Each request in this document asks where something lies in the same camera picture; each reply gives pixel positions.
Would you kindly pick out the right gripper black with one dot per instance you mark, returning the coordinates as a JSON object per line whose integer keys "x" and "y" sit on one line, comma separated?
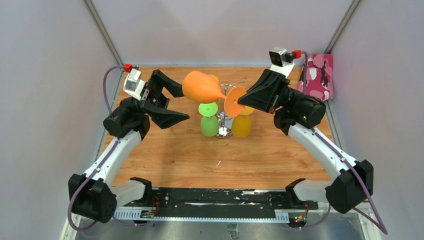
{"x": 266, "y": 92}

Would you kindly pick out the yellow wine glass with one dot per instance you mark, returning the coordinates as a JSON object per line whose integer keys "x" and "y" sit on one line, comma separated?
{"x": 241, "y": 125}
{"x": 214, "y": 77}

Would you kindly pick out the yellow wine glass front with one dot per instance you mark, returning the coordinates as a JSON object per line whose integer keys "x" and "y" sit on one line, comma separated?
{"x": 241, "y": 125}

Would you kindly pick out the orange wine glass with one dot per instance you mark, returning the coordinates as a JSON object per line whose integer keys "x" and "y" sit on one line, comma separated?
{"x": 203, "y": 89}

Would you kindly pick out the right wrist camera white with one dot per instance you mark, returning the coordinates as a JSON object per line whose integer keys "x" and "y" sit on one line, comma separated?
{"x": 282, "y": 61}

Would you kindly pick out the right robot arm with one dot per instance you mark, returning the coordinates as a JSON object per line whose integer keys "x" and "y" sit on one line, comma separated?
{"x": 297, "y": 116}

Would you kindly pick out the pink camouflage cloth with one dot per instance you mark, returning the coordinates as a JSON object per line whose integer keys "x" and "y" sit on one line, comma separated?
{"x": 318, "y": 81}

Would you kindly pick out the chrome wine glass rack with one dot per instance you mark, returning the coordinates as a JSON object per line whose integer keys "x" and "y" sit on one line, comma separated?
{"x": 225, "y": 122}

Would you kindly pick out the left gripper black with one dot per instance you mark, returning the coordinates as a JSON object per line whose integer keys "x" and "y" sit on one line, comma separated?
{"x": 163, "y": 117}

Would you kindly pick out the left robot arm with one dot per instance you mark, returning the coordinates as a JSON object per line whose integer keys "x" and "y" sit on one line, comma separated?
{"x": 92, "y": 194}

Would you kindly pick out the green wine glass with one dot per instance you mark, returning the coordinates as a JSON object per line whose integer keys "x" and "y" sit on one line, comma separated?
{"x": 209, "y": 124}

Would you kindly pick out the aluminium frame rail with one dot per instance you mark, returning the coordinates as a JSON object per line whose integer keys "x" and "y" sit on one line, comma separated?
{"x": 134, "y": 211}

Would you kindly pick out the yellow wine glass rear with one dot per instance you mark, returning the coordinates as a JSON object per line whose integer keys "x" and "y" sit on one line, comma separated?
{"x": 214, "y": 77}

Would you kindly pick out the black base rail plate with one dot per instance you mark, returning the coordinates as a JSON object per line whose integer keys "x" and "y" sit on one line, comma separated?
{"x": 223, "y": 203}

